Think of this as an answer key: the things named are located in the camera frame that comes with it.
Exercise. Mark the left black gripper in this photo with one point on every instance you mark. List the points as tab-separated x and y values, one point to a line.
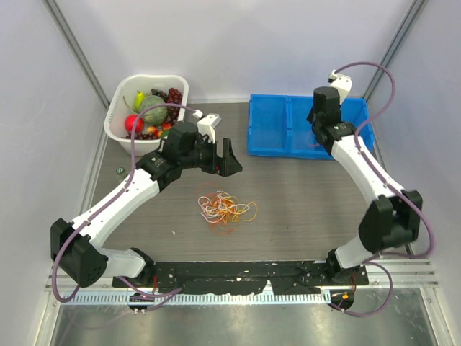
227	165

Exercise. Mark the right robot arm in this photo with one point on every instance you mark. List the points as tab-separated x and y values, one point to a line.
392	218

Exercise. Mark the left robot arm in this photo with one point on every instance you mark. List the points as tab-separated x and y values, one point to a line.
77	247

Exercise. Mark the blue three-compartment bin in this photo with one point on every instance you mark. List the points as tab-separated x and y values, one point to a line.
278	127

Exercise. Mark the red grape bunch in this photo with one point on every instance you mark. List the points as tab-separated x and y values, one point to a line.
174	97

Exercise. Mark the green melon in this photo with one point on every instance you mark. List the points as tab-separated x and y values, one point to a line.
154	116

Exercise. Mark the dark grapes front bunch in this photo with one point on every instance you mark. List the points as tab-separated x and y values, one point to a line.
148	136

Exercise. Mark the dark grape bunch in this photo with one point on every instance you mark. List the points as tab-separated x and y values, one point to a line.
159	93

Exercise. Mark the red apple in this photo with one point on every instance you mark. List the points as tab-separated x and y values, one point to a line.
132	122

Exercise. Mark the yellow-green pear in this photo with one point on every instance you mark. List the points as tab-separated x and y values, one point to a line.
140	96

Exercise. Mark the white plastic basket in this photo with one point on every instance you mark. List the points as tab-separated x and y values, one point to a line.
124	98

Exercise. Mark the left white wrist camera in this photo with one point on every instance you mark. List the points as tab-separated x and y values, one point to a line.
206	124

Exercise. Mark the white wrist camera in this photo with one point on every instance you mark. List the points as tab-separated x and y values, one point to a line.
206	124
342	83

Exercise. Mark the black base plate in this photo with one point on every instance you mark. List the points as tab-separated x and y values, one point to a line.
245	278

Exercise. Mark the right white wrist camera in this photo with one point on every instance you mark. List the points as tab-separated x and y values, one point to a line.
342	83

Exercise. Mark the white slotted cable duct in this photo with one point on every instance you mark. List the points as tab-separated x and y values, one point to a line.
265	298

